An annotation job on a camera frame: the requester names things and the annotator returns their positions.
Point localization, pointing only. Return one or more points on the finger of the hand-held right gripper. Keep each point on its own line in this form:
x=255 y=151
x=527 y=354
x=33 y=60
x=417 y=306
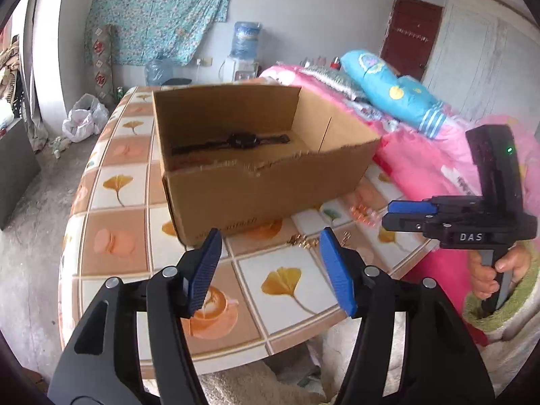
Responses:
x=405 y=222
x=409 y=207

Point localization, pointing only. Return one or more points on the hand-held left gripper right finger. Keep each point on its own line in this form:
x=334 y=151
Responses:
x=335 y=270

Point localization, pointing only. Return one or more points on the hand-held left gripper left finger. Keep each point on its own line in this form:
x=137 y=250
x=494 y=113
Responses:
x=206 y=270

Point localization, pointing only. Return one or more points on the brown cardboard box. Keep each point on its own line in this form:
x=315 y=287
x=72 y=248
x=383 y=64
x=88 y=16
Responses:
x=253 y=202

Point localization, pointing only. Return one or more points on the digital wristwatch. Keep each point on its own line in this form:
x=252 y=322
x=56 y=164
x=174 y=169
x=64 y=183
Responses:
x=238 y=139

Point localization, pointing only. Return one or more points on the person's right forearm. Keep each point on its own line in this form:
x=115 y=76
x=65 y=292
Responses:
x=514 y=329

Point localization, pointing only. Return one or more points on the person's right hand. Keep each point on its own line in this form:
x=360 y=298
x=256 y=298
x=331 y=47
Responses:
x=479 y=276

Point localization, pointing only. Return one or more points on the pink floral blanket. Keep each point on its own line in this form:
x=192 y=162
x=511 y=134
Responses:
x=422 y=160

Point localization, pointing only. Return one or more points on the tile pattern tablecloth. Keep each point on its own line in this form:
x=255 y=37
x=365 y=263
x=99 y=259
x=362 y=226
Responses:
x=126 y=194

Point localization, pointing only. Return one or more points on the blue cartoon pillow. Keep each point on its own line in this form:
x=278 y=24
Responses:
x=388 y=84

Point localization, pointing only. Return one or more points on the white panelled door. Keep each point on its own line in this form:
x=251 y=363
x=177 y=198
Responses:
x=476 y=50

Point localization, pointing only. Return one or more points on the grey patterned pillow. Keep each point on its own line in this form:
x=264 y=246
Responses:
x=333 y=78

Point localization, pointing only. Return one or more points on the red bottle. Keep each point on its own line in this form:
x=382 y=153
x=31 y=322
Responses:
x=336 y=63

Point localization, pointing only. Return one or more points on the dark red door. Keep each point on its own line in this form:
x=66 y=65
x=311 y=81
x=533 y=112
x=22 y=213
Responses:
x=411 y=33

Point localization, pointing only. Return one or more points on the black bin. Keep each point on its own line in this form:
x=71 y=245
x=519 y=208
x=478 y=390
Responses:
x=177 y=81

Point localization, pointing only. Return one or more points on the white plastic bag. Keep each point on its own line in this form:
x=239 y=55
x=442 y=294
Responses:
x=84 y=118

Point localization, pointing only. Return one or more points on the white water dispenser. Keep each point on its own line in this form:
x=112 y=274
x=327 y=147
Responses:
x=232 y=69

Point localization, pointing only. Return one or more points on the clear water jug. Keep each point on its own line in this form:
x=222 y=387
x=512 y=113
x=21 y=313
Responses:
x=158 y=71

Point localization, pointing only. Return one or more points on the dark cabinet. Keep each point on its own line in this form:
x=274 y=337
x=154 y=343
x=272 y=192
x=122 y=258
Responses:
x=17 y=173

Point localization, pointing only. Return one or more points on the rolled patterned mat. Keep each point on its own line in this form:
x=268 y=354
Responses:
x=101 y=63

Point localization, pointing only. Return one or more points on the blue water dispenser bottle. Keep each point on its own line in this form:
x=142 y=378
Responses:
x=247 y=40

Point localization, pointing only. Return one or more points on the pile of clothes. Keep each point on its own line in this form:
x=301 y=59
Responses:
x=8 y=67

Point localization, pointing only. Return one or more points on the wall socket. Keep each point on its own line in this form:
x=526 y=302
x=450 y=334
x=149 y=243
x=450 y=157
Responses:
x=205 y=62

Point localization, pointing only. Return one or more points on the teal floral wall cloth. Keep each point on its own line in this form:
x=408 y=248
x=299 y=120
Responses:
x=160 y=12

